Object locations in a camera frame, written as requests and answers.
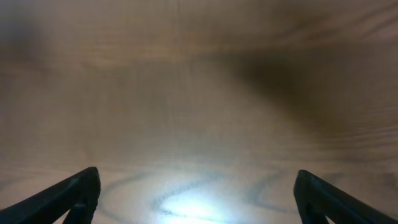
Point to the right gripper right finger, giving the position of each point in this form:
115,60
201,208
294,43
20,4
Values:
318,202

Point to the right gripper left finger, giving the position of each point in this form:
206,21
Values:
76,197

